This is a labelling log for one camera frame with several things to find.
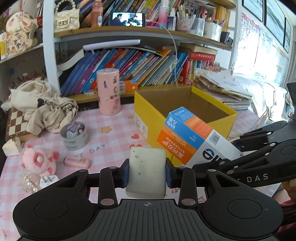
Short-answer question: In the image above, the white desk lamp bar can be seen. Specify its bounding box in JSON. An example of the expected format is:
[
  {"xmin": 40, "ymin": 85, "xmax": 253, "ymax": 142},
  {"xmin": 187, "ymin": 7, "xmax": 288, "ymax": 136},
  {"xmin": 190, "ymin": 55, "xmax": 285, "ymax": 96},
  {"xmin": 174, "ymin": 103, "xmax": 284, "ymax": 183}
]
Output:
[{"xmin": 83, "ymin": 39, "xmax": 140, "ymax": 51}]

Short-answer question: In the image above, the pearl flower hair accessory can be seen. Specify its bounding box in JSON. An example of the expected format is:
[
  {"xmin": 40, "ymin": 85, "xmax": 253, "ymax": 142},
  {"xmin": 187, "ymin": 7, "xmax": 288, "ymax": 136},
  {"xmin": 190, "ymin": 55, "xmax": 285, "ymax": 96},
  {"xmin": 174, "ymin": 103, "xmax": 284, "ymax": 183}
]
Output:
[{"xmin": 21, "ymin": 173, "xmax": 40, "ymax": 194}]

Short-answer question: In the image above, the yellow cardboard box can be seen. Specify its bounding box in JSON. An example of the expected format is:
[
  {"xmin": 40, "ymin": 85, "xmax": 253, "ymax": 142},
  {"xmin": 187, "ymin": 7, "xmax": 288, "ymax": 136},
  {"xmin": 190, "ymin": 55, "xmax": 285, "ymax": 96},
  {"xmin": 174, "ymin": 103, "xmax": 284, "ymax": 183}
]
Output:
[{"xmin": 134, "ymin": 86, "xmax": 242, "ymax": 167}]

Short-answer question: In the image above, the beige crumpled cloth bag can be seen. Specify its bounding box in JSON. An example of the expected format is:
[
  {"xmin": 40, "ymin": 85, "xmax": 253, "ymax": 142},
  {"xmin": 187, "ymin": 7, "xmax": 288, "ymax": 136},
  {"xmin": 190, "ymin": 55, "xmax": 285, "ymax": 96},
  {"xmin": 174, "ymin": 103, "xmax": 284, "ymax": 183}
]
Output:
[{"xmin": 1, "ymin": 80, "xmax": 78, "ymax": 135}]

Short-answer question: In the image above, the phone showing video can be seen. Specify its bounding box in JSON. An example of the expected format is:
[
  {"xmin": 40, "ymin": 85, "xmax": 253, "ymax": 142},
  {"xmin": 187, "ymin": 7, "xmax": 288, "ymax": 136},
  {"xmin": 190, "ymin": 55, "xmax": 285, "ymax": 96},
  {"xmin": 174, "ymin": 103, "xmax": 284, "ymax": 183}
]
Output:
[{"xmin": 109, "ymin": 12, "xmax": 146, "ymax": 27}]

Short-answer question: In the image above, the alphabet wall poster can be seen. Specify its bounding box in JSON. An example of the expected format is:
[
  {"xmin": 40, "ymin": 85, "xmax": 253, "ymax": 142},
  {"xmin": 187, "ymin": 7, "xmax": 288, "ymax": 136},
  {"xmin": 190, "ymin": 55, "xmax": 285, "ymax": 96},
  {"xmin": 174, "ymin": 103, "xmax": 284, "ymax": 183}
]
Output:
[{"xmin": 233, "ymin": 13, "xmax": 289, "ymax": 86}]

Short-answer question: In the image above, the orange white small box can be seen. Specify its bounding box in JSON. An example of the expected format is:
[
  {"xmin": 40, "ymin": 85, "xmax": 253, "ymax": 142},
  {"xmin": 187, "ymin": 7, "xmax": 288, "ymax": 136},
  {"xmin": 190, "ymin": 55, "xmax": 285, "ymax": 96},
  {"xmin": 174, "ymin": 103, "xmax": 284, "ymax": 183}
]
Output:
[{"xmin": 119, "ymin": 80, "xmax": 138, "ymax": 93}]

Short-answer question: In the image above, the white charging cable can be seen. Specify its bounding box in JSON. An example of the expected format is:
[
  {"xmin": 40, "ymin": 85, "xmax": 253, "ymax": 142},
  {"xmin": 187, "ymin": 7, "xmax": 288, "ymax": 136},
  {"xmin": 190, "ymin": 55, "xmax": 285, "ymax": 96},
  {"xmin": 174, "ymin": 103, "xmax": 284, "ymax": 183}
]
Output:
[{"xmin": 147, "ymin": 21, "xmax": 181, "ymax": 88}]

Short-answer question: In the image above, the white power adapter plug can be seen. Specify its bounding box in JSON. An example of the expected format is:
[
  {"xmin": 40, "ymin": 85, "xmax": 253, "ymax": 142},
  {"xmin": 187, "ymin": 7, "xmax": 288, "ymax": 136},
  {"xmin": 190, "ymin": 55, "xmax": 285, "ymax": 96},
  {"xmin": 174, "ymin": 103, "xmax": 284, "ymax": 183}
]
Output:
[{"xmin": 39, "ymin": 175, "xmax": 59, "ymax": 189}]

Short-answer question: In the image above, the row of colourful books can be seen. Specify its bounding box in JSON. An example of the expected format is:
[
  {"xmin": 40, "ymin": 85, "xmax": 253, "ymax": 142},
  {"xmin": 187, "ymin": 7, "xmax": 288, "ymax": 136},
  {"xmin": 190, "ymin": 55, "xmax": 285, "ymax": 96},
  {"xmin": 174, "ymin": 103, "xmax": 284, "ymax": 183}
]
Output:
[{"xmin": 59, "ymin": 44, "xmax": 221, "ymax": 96}]

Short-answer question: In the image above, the pink cylindrical canister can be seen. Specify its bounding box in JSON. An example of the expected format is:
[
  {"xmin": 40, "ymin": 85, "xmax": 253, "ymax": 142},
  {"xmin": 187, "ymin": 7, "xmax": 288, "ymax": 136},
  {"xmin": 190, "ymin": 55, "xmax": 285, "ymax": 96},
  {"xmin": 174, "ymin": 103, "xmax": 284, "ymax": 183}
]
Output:
[{"xmin": 96, "ymin": 68, "xmax": 121, "ymax": 115}]

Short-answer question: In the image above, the pink plush pig toy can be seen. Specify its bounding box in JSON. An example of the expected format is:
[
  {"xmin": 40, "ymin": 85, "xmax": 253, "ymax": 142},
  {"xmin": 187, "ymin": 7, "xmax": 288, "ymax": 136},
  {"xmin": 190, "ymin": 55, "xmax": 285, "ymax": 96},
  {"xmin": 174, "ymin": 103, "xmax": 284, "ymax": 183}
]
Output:
[{"xmin": 21, "ymin": 145, "xmax": 60, "ymax": 177}]

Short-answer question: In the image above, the decorative cartoon plaque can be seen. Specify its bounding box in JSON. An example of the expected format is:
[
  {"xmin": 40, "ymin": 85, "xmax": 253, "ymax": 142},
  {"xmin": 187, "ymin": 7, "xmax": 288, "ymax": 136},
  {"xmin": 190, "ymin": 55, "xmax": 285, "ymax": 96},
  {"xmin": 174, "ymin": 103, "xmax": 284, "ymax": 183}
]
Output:
[{"xmin": 3, "ymin": 11, "xmax": 38, "ymax": 56}]

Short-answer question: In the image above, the grey tape roll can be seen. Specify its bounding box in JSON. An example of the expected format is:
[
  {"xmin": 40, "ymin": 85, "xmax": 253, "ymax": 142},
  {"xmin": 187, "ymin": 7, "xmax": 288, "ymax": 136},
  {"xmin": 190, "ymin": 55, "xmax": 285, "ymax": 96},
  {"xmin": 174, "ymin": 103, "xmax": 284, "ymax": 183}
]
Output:
[{"xmin": 60, "ymin": 121, "xmax": 89, "ymax": 151}]

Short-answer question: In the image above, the orange blue toothpaste box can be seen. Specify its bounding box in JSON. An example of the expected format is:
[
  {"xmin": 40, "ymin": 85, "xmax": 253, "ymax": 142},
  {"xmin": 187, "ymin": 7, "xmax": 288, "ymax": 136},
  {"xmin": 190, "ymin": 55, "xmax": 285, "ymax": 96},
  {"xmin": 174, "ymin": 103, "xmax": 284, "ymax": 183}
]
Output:
[{"xmin": 157, "ymin": 107, "xmax": 243, "ymax": 168}]

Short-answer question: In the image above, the white wooden bookshelf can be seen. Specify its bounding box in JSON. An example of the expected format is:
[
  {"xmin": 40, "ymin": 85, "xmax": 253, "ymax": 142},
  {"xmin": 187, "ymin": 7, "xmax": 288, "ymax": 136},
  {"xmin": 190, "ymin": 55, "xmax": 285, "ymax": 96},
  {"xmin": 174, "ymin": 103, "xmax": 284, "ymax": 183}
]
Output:
[{"xmin": 1, "ymin": 1, "xmax": 237, "ymax": 101}]

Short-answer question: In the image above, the white stone-like block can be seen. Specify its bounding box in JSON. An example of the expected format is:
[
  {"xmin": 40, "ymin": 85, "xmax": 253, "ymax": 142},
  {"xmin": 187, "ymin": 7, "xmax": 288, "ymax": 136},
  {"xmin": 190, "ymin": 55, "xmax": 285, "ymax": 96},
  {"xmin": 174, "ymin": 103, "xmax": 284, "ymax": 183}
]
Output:
[{"xmin": 125, "ymin": 147, "xmax": 166, "ymax": 199}]

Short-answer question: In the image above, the brown checkered chess board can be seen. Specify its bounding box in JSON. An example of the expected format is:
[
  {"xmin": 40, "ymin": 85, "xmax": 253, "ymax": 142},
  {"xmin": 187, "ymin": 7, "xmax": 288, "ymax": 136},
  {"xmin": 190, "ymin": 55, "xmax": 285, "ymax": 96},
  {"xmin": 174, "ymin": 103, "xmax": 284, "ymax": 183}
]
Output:
[{"xmin": 5, "ymin": 108, "xmax": 39, "ymax": 143}]

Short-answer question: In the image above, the cream pearl handbag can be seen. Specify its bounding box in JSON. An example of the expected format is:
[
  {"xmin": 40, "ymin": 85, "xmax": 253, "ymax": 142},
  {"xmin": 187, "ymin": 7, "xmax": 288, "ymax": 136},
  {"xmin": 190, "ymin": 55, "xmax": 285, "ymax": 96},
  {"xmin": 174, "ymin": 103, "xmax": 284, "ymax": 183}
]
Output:
[{"xmin": 54, "ymin": 0, "xmax": 80, "ymax": 33}]

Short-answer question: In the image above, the stack of papers and booklets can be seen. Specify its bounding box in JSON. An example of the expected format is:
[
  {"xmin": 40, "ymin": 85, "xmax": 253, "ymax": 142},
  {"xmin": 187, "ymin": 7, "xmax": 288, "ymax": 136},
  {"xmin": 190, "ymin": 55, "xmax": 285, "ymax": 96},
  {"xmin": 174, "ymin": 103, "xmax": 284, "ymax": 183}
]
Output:
[{"xmin": 195, "ymin": 69, "xmax": 252, "ymax": 110}]

